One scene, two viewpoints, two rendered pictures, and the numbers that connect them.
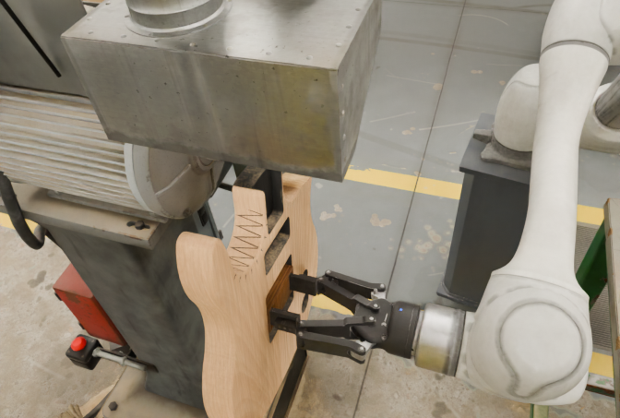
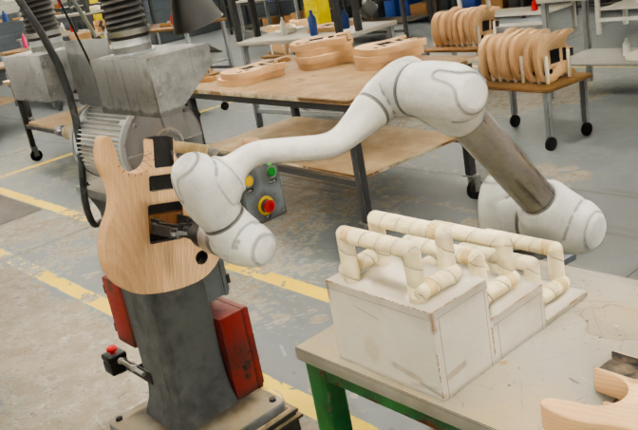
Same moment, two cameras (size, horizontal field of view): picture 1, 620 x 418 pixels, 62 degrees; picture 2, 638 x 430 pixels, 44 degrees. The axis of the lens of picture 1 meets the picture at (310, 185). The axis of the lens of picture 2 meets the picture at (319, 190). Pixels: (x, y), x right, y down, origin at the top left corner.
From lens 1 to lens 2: 1.59 m
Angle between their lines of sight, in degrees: 36
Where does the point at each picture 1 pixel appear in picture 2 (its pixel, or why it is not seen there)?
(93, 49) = (97, 64)
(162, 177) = (133, 148)
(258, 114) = (136, 85)
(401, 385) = not seen: outside the picture
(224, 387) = (104, 231)
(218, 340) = (109, 206)
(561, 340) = (187, 160)
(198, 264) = (98, 145)
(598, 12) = (380, 79)
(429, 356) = (200, 233)
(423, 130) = not seen: hidden behind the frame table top
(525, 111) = (484, 206)
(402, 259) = not seen: hidden behind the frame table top
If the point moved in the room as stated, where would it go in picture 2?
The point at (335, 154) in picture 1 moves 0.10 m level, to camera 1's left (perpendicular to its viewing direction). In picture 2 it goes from (156, 102) to (122, 104)
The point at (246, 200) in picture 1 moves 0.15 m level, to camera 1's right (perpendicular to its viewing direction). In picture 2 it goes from (146, 145) to (196, 142)
